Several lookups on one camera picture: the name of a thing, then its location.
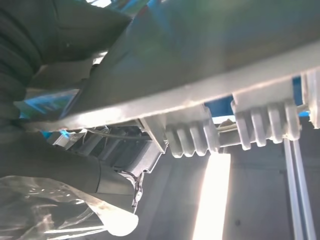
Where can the blue metal shelf rack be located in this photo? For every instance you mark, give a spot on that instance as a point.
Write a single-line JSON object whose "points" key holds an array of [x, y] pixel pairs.
{"points": [[220, 106]]}

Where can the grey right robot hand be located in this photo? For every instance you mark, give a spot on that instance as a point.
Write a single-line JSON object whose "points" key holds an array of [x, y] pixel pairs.
{"points": [[62, 159]]}

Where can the aluminium profile post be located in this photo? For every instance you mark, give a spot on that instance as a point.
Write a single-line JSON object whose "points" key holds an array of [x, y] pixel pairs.
{"points": [[297, 192]]}

